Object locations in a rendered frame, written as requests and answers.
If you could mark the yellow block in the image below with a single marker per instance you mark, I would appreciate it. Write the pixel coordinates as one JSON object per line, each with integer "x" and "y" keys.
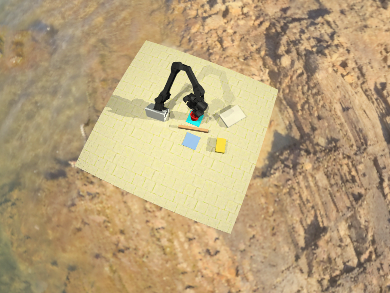
{"x": 220, "y": 145}

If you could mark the wooden bar with dark middle section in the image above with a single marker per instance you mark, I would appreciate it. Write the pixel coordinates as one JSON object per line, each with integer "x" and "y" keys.
{"x": 193, "y": 128}

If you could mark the red cup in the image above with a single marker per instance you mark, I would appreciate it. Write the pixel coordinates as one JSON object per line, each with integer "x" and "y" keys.
{"x": 193, "y": 117}

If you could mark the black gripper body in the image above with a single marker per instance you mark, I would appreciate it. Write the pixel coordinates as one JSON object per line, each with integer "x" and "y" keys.
{"x": 198, "y": 113}

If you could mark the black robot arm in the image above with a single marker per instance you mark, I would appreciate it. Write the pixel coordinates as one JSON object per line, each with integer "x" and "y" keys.
{"x": 195, "y": 99}

